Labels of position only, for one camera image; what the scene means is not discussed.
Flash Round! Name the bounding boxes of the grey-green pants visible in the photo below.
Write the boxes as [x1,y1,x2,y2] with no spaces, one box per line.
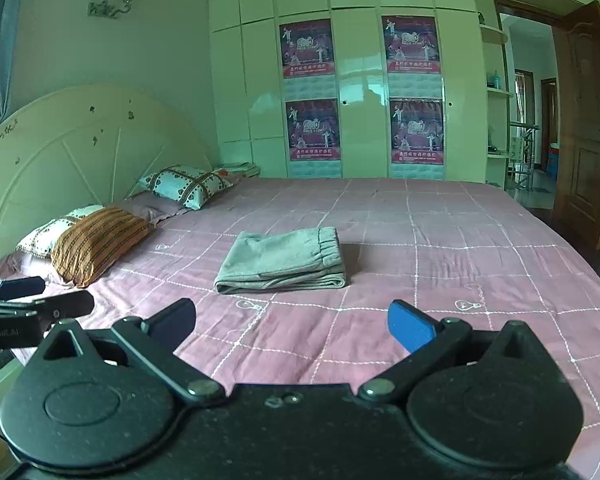
[214,226,347,295]

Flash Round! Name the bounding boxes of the orange striped pillow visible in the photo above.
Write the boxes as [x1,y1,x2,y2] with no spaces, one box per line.
[50,206,156,288]

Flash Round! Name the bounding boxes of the cream corner shelf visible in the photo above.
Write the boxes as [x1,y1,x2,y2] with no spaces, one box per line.
[472,0,515,188]

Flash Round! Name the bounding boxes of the pink pillow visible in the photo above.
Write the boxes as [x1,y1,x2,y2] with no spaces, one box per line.
[122,191,191,223]

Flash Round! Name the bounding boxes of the white floral pillow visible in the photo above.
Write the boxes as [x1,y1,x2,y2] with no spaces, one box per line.
[16,204,106,258]

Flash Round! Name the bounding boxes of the wall poster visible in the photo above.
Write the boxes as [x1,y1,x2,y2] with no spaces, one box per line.
[285,98,342,162]
[381,15,442,75]
[389,98,445,166]
[279,18,335,79]

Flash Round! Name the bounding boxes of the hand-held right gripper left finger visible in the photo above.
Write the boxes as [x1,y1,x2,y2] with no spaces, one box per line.
[32,298,227,407]

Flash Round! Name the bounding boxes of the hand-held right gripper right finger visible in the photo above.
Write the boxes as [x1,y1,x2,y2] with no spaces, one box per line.
[357,300,556,404]

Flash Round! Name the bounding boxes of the brown wooden door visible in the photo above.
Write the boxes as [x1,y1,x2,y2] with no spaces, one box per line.
[552,1,600,251]

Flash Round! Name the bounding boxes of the folded light cloth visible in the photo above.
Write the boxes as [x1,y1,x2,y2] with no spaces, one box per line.
[215,161,261,177]

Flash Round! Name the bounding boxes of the metal railing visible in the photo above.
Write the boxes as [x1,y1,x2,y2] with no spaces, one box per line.
[507,121,541,192]

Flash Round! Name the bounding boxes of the cream wardrobe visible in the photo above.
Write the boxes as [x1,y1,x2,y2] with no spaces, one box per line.
[207,0,511,191]

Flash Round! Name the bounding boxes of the white brown patterned pillow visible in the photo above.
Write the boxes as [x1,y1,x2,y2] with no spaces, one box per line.
[137,164,236,210]

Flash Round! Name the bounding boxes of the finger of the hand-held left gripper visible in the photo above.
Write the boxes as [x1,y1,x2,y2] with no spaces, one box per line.
[0,290,96,320]
[0,276,47,302]

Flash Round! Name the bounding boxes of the cream headboard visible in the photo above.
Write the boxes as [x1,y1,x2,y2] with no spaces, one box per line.
[0,85,213,273]

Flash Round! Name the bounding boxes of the blue red box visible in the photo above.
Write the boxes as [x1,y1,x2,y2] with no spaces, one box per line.
[546,142,562,180]

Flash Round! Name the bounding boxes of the pink checked bedsheet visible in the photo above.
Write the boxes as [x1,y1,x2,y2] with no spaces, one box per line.
[0,176,600,461]

